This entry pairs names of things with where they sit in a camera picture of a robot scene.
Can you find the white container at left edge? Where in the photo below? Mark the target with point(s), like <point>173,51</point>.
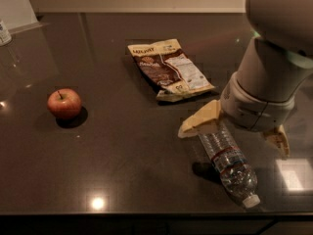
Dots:
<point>5,35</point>

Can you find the red apple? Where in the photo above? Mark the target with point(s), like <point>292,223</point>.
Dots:
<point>64,104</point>

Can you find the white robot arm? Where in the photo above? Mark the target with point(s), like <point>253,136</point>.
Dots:
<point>260,95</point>

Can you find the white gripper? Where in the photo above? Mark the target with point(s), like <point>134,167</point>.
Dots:
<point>253,112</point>

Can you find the white board leaning on wall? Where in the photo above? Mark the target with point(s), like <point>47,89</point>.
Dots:
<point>18,15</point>

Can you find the clear plastic water bottle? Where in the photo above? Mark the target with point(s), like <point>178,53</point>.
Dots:
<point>236,174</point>

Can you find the brown white snack bag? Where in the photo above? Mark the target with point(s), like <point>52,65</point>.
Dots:
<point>168,67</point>

